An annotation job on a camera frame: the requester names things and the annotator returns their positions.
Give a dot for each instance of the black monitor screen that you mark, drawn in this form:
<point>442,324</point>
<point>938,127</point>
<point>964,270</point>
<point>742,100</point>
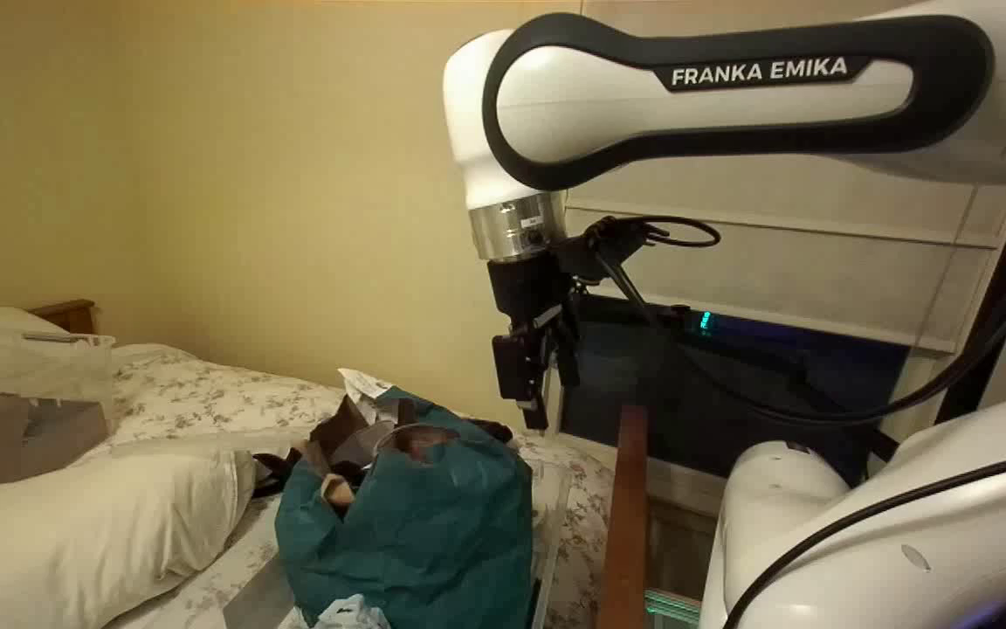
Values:
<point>760,371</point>

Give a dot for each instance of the clear plastic wrap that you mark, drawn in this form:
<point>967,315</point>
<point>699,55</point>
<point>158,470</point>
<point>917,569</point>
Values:
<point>349,614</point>

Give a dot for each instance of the floral white bedspread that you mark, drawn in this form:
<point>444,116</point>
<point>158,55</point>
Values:
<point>199,398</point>

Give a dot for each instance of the brown wooden post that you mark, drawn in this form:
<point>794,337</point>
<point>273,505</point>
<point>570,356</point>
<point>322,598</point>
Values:
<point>625,526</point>

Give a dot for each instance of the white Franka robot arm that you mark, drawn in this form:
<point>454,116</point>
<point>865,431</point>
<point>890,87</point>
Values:
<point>699,105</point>

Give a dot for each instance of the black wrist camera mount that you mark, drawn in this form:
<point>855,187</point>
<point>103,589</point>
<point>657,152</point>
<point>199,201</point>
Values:
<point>603,239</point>

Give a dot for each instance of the wooden headboard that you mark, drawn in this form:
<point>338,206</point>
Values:
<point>67,315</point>

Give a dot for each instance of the teal fabric bag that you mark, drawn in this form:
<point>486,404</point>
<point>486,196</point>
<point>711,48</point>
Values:
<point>444,526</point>

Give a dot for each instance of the large white pillow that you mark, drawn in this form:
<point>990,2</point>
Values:
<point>71,536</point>

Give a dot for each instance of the small teal object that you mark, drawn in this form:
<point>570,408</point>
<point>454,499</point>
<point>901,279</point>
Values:
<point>674,614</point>

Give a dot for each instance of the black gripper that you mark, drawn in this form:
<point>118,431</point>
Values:
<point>533,315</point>

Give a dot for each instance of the white window shutter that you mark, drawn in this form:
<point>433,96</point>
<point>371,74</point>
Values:
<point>827,266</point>

